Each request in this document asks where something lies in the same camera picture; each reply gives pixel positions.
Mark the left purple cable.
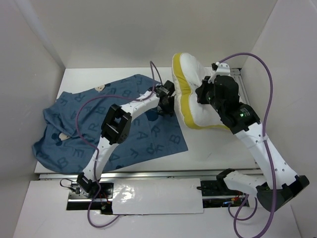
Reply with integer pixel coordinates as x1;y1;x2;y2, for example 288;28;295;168
60;60;164;228

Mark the aluminium side rail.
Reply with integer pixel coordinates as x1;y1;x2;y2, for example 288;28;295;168
226;68;260;170

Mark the white pillow yellow edge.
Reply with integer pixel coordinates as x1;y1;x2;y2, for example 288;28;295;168
171;53;228;130

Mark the blue cartoon print pillowcase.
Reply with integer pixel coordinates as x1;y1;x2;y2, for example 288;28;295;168
32;74;188;174

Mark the white cover plate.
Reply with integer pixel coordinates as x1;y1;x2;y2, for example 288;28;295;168
112;178;204;215

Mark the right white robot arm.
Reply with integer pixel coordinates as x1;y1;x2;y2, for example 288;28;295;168
196;62;310;211

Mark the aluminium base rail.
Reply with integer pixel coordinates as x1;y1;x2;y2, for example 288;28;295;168
39;170;244;215

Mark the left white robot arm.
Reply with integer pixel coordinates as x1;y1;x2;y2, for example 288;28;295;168
75;80;175;198

